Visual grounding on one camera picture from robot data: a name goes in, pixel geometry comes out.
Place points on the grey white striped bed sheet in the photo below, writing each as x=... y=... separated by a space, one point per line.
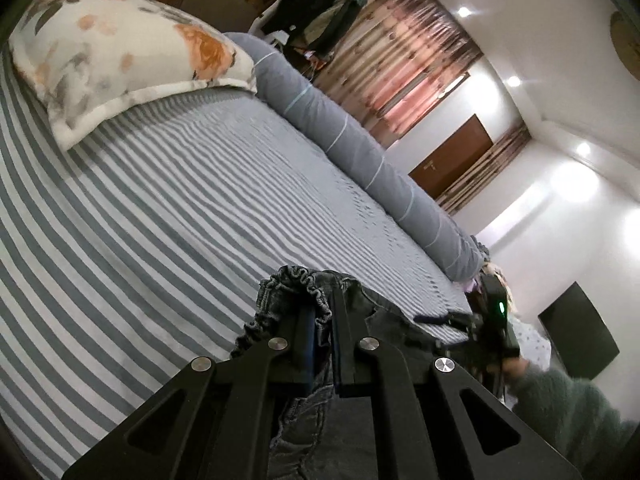
x=144 y=246

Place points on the black wall television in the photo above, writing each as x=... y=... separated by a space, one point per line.
x=578 y=334

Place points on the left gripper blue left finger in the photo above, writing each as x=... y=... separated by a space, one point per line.
x=303 y=349

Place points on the brown striped side curtain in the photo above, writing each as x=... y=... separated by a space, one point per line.
x=485 y=170

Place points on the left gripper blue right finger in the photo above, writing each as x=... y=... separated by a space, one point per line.
x=348 y=328

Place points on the brown wooden door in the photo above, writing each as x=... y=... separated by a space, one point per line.
x=452 y=158

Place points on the floral white orange pillow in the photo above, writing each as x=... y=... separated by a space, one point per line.
x=90 y=60

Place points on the pink patterned window curtain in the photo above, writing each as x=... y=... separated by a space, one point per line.
x=395 y=63

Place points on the dark clothes hanging on rack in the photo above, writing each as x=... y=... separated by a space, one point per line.
x=314 y=26

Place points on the green sweater right forearm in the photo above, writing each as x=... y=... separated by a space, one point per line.
x=574 y=417

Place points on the dark grey denim pants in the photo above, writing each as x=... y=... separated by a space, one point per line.
x=373 y=393

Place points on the grey long bolster pillow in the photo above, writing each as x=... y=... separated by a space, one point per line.
x=354 y=151

